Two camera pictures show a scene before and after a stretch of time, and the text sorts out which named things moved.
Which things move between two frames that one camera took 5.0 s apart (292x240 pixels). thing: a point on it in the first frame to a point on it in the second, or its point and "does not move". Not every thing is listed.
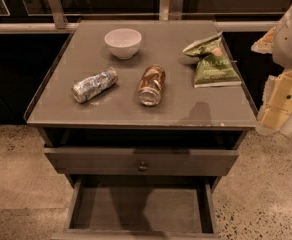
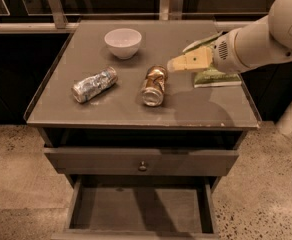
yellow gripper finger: (284, 96) to (198, 58)
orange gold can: (151, 83) does not move
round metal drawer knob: (142, 167) does not move
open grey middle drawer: (138, 207) does not move
